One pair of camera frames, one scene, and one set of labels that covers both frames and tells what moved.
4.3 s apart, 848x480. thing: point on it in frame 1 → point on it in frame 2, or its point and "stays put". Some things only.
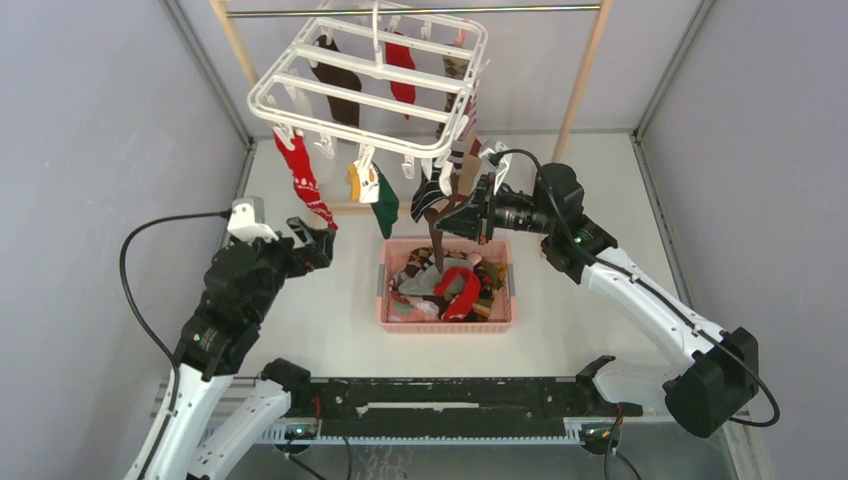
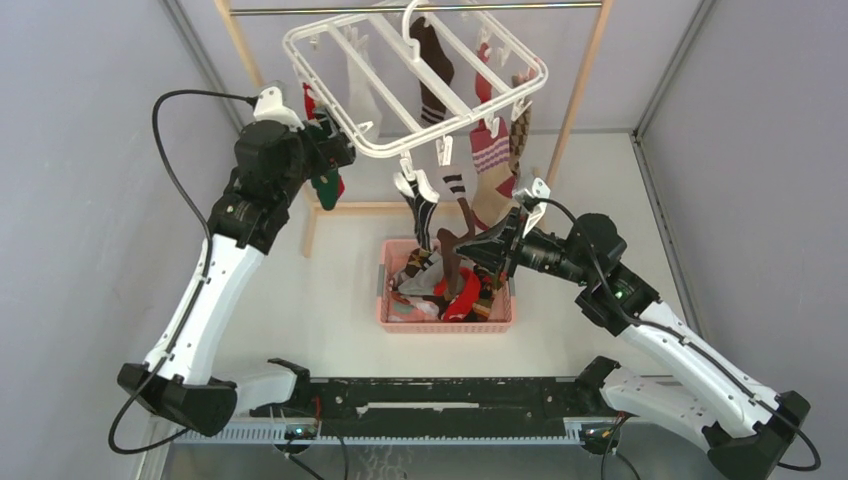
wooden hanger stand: x=232 y=32 stays put
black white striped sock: x=427 y=192 → x=421 y=211
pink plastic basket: x=501 y=315 stays put
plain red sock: x=461 y=304 stays put
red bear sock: x=401 y=56 → x=483 y=87
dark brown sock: x=343 y=110 → x=433 y=110
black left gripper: x=317 y=252 → x=338 y=150
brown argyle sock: x=452 y=67 → x=519 y=132
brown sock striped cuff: x=436 y=216 → x=451 y=240
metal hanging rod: x=409 y=10 stays put
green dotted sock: x=387 y=206 → x=326 y=184
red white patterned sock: x=304 y=181 → x=309 y=103
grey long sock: x=424 y=281 stays put
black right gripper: x=476 y=219 → x=493 y=250
